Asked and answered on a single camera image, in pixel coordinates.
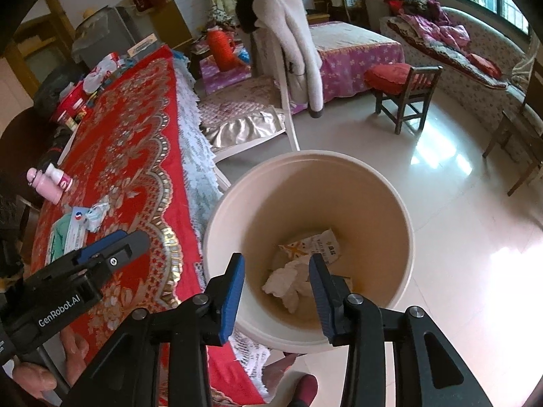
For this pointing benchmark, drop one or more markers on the dark wooden chair red cushion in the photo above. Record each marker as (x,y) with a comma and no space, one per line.
(403,92)

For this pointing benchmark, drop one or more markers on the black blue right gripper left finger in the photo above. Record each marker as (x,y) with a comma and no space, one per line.
(125,371)

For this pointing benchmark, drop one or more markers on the dark red slipper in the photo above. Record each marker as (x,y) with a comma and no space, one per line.
(305,392)

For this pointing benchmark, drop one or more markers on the crumpled white blue wrapper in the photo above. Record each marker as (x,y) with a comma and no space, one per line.
(89,219)

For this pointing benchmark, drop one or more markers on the crumpled white tissue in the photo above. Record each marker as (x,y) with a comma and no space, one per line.
(290,283)

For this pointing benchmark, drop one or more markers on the red cushion on sofa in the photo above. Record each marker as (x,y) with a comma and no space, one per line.
(488,67)

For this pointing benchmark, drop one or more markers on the beige plastic trash bin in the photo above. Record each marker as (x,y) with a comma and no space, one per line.
(295,205)

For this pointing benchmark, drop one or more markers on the red lantern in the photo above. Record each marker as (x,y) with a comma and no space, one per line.
(223,48)

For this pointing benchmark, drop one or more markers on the red patterned tablecloth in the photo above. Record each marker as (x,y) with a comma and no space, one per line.
(127,153)

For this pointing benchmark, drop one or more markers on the white pink small bottle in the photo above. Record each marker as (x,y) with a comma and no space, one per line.
(59,177)

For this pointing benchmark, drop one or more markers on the white snack wrapper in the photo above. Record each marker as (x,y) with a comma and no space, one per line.
(325,244)

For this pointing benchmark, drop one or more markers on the beige fleece coat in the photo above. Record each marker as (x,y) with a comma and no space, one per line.
(286,20)

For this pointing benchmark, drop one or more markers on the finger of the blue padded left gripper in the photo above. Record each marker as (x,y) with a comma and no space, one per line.
(98,246)

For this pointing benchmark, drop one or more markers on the person's left hand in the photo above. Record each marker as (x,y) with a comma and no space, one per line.
(37,381)

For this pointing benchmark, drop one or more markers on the white chair with cushion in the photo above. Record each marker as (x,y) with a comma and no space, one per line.
(246,114)

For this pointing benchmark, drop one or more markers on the red round tin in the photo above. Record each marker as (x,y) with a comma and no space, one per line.
(71,103)

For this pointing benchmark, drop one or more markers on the white plastic bag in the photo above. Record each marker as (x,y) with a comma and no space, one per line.
(105,68)

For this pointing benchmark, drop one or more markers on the floral sofa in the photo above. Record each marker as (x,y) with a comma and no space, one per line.
(483,96)

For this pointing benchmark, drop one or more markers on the pink clothes pile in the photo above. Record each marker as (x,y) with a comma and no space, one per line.
(432,24)

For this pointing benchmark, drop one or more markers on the white lace table cover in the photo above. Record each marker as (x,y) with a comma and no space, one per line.
(236,369)

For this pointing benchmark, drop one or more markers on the green white packet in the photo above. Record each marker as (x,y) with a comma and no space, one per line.
(68,234)

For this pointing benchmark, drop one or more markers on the bed with purple cover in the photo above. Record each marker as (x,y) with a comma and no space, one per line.
(347,52)

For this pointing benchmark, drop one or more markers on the grey cabinet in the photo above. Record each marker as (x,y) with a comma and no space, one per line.
(109,30)

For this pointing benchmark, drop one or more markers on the wooden side table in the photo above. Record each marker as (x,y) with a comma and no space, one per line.
(525,125)

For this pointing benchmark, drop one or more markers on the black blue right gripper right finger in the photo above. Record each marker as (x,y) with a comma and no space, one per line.
(428,369)

